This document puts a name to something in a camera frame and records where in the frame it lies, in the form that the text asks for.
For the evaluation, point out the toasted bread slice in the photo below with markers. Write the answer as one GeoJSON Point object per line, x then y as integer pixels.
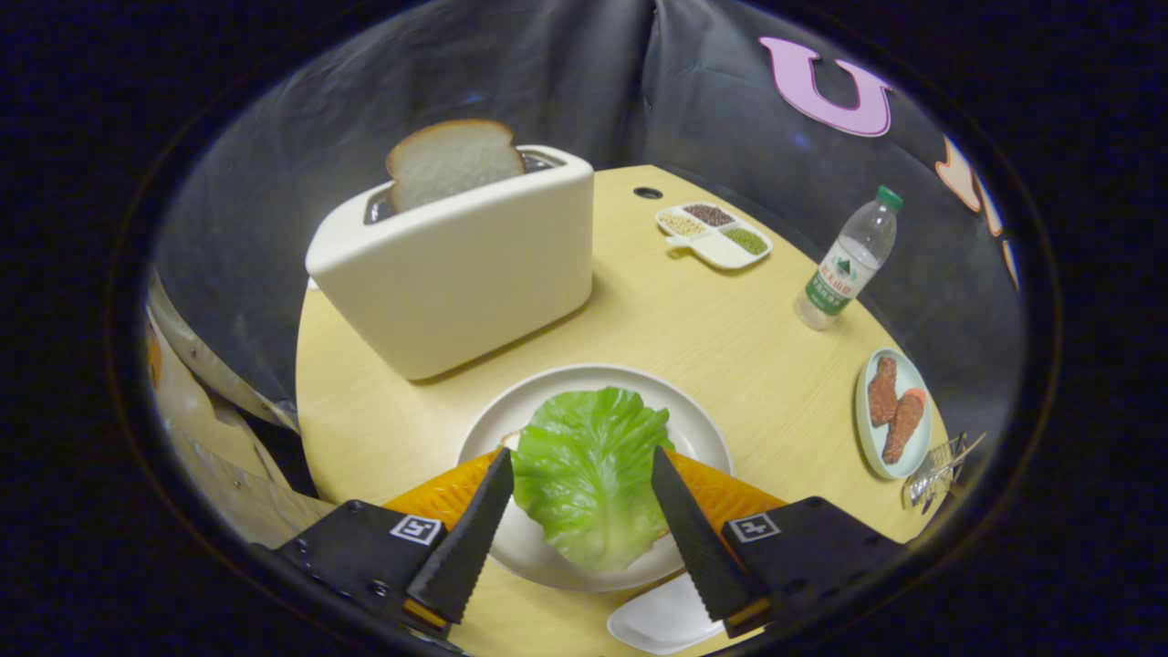
{"type": "Point", "coordinates": [452, 164]}

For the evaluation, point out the light wooden frame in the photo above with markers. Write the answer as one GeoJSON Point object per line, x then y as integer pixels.
{"type": "Point", "coordinates": [228, 474]}

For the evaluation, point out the white toaster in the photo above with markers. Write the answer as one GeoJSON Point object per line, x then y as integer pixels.
{"type": "Point", "coordinates": [456, 283]}

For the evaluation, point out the white divided seasoning dish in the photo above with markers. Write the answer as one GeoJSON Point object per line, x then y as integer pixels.
{"type": "Point", "coordinates": [725, 251]}

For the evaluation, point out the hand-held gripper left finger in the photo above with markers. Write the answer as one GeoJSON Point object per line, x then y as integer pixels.
{"type": "Point", "coordinates": [456, 557]}

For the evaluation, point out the brown meat piece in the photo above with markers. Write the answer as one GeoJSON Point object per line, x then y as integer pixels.
{"type": "Point", "coordinates": [903, 427]}
{"type": "Point", "coordinates": [882, 392]}

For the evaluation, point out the light blue plate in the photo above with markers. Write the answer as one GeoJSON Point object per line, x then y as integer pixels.
{"type": "Point", "coordinates": [912, 438]}

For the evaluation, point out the green lettuce leaf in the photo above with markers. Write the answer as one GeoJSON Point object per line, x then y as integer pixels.
{"type": "Point", "coordinates": [589, 474]}

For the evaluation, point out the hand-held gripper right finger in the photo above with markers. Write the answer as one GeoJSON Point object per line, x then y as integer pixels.
{"type": "Point", "coordinates": [703, 547]}

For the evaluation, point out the clear water bottle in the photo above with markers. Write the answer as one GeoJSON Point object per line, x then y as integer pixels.
{"type": "Point", "coordinates": [844, 265]}

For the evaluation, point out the round beige plate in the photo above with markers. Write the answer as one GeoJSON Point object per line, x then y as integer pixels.
{"type": "Point", "coordinates": [547, 392]}

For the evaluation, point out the black backdrop cloth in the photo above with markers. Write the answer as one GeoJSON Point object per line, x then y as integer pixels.
{"type": "Point", "coordinates": [365, 109]}

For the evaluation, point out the thin wooden stick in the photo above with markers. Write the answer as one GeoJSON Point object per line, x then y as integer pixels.
{"type": "Point", "coordinates": [969, 445]}

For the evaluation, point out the small white plate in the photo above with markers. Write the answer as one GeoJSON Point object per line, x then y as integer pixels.
{"type": "Point", "coordinates": [662, 620]}

